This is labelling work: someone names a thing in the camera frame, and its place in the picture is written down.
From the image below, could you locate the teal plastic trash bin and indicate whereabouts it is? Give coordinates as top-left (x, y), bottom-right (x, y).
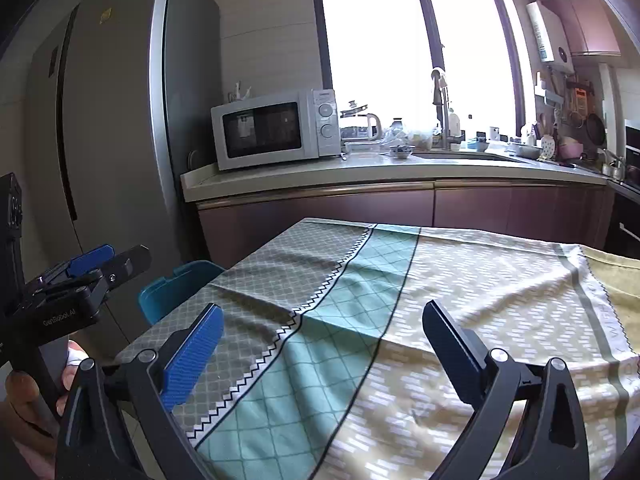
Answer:
top-left (138, 260), bottom-right (224, 325)

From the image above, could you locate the maroon kitchen counter cabinet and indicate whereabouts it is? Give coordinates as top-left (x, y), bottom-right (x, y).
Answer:
top-left (180, 155), bottom-right (614, 268)

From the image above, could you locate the chrome kitchen faucet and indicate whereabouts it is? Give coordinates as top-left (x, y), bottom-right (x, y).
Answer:
top-left (432, 67), bottom-right (462, 151)

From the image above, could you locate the person's left hand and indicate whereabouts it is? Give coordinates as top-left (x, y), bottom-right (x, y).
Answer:
top-left (1, 337), bottom-right (88, 479)

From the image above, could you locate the patterned green beige tablecloth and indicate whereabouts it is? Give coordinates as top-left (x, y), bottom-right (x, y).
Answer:
top-left (119, 219), bottom-right (639, 479)

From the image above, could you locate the grey refrigerator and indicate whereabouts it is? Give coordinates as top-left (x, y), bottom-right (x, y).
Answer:
top-left (24, 0), bottom-right (222, 357)

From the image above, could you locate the small patterned bowl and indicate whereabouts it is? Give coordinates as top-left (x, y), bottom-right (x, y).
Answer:
top-left (390, 145), bottom-right (414, 159)

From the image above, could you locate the white microwave oven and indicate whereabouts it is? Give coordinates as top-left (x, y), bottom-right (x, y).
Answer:
top-left (210, 89), bottom-right (341, 171)

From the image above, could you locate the pink pot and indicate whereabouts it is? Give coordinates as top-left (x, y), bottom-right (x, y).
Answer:
top-left (558, 136), bottom-right (585, 160)

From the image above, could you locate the glass electric kettle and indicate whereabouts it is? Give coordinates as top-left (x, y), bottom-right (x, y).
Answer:
top-left (338, 100), bottom-right (383, 143)

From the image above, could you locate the black frying pan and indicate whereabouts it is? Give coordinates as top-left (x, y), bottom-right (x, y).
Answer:
top-left (585, 113), bottom-right (606, 148)

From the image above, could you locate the black camera box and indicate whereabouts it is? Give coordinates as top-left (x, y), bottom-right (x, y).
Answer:
top-left (0, 172), bottom-right (24, 309)

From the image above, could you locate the white wall water heater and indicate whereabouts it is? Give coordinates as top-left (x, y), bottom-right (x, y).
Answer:
top-left (526, 1), bottom-right (575, 75)

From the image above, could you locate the pink upper wall cabinet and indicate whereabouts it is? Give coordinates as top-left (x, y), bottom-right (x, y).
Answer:
top-left (542, 0), bottom-right (620, 56)

